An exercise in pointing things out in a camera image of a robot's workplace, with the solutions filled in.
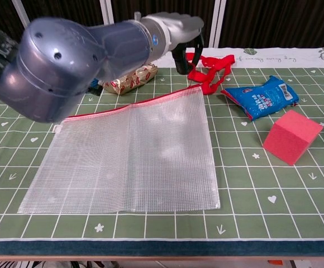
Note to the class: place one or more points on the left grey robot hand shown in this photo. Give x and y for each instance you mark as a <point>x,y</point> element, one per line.
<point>184,28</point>

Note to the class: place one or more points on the clear mesh zipper pouch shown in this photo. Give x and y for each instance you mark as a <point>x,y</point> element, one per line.
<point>128,156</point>

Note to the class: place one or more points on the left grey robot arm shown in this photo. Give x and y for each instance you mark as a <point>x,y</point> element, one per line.
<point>67,61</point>

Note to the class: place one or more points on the blue snack bag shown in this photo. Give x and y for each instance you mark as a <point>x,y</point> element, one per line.
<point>262,97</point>

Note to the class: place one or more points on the gold snack package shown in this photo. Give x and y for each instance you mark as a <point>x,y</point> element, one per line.
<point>131,79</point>

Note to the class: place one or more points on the pink foam cube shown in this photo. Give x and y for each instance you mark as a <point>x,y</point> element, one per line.
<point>286,142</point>

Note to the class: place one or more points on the green grid tablecloth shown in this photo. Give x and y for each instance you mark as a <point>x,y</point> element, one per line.
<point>248,195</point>

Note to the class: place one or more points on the white frame post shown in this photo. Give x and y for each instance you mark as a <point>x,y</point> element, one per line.
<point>21,11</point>
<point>108,11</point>
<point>217,28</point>

